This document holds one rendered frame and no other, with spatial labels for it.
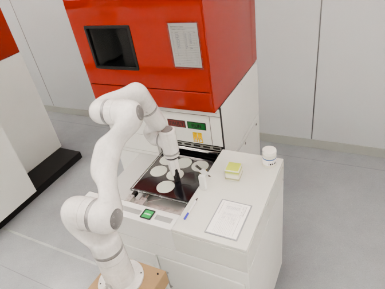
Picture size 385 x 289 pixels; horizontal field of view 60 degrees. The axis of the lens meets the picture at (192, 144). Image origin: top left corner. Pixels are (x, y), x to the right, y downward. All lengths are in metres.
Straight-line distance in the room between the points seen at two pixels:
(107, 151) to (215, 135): 0.81
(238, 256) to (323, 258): 1.26
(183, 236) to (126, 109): 0.61
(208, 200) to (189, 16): 0.85
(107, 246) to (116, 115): 0.47
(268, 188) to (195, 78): 0.64
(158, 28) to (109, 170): 0.77
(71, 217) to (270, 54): 2.42
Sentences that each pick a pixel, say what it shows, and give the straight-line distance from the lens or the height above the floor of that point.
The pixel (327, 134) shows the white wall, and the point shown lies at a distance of 3.47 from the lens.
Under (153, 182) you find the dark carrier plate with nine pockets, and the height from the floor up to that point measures 0.90.
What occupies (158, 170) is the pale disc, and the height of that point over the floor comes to 0.90.
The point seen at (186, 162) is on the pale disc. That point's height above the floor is 0.90.
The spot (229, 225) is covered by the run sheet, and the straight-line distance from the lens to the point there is 1.48.
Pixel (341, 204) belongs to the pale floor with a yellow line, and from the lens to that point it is 2.99.
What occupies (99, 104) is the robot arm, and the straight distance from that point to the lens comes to 1.31.
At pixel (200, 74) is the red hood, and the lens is 1.66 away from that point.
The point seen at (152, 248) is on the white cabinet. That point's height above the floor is 0.77.
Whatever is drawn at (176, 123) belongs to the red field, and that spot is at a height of 1.10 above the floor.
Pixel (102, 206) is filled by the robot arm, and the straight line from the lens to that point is 1.17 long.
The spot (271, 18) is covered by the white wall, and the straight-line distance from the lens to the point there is 3.10.
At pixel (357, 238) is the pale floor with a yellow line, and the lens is 2.78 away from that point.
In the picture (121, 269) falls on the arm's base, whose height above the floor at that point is 1.01.
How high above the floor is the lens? 2.07
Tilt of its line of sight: 34 degrees down
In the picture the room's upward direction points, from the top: 10 degrees counter-clockwise
